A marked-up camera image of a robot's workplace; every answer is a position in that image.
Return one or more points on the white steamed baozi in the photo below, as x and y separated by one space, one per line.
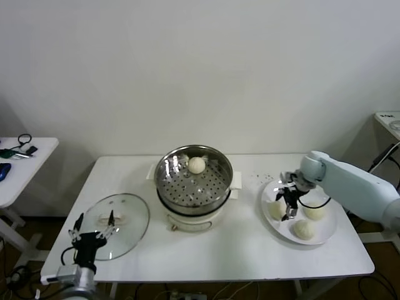
275 211
196 165
315 212
303 230

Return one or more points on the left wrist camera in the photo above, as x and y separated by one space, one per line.
67 272

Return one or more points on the blue computer mouse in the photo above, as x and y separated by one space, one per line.
4 170

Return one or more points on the round glass pot lid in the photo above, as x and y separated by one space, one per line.
134 218

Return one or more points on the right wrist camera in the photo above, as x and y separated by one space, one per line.
286 175

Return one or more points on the silver pen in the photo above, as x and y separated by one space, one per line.
22 155

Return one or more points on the white side table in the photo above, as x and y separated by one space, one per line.
37 162
386 123

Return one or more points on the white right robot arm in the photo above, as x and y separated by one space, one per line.
359 184

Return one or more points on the white round plate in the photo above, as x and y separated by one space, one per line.
272 225

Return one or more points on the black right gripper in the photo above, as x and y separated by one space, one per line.
293 193

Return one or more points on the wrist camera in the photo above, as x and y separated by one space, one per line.
286 175
67 272

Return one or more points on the small black device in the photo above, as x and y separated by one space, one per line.
31 150

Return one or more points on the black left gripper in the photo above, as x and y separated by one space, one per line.
87 247

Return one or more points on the perforated steel steamer basket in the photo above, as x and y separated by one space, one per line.
175 168

